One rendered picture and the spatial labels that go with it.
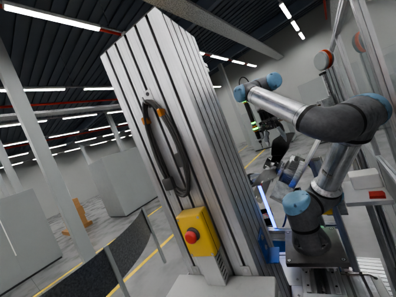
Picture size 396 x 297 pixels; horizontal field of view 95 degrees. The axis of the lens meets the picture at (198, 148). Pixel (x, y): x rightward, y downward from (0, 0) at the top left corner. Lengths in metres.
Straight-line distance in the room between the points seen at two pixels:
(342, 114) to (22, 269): 6.68
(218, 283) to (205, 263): 0.07
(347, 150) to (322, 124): 0.19
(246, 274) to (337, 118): 0.52
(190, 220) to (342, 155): 0.57
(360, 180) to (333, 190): 0.87
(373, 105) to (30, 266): 6.74
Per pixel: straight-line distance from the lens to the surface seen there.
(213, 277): 0.66
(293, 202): 0.89
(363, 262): 2.43
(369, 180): 1.81
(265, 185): 1.78
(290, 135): 1.62
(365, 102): 0.72
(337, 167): 0.84
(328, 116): 0.64
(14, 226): 6.55
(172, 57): 0.55
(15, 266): 6.64
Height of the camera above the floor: 1.66
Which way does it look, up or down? 3 degrees down
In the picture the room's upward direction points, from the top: 22 degrees counter-clockwise
